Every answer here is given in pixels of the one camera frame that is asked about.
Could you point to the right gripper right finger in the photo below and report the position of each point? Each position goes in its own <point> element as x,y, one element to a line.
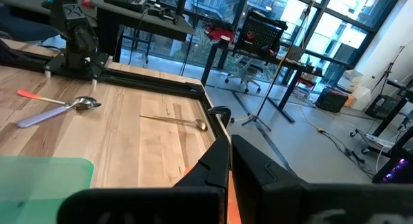
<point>255,172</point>

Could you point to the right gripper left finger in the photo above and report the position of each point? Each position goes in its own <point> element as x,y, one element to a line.
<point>216,172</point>

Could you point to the gold spoon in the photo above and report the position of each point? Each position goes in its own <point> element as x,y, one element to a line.
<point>201,124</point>

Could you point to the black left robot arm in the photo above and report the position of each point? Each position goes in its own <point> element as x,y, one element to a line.
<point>77,40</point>

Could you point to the black tripod stand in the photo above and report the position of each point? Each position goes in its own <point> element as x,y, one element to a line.
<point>256,120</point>

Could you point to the black table clamp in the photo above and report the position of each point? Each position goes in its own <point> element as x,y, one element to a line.
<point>222,112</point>

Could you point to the grey office chair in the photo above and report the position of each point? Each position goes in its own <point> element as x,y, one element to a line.
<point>245,72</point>

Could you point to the black equipment case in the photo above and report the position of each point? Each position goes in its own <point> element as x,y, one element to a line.
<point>332,101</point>

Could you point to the black work table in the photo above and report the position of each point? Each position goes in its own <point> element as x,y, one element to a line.
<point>209,62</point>

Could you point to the white box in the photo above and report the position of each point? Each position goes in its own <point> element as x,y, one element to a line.
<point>361,99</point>
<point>350,78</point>

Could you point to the black pegboard panel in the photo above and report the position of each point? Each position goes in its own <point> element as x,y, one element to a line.
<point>261,33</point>

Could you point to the computer tower purple lights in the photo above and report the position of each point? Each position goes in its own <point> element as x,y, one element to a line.
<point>398,170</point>

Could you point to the black crate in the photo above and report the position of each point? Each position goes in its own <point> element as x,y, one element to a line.
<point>382,106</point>

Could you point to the grey office desk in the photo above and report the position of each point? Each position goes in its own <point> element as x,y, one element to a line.
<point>145,22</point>

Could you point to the black desk-mounted device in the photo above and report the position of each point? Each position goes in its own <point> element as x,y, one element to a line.
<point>161,12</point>

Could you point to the teal plastic bin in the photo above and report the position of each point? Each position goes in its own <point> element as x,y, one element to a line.
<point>32,185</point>

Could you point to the black computer mouse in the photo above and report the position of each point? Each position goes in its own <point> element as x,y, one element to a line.
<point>47,4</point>

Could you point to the black aluminium table frame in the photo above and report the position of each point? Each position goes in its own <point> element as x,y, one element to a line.
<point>155,83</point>

